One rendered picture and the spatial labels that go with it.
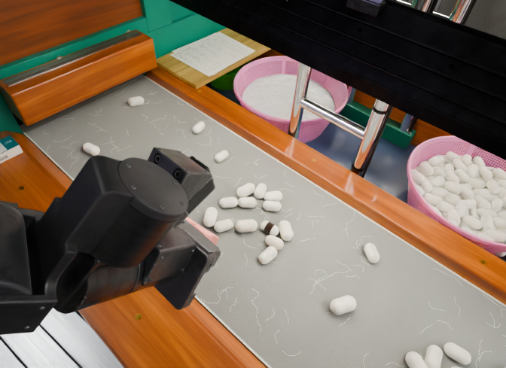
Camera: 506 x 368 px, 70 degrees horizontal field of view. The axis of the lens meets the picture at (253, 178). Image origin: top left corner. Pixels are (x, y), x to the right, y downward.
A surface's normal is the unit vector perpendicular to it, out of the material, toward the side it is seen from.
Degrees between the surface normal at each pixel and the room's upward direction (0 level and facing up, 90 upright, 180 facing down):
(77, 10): 90
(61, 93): 90
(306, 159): 0
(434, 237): 0
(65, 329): 0
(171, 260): 90
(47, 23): 90
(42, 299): 42
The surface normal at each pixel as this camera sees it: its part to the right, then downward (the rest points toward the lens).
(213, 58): 0.05, -0.67
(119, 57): 0.75, 0.52
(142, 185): 0.64, -0.70
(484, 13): -0.59, 0.58
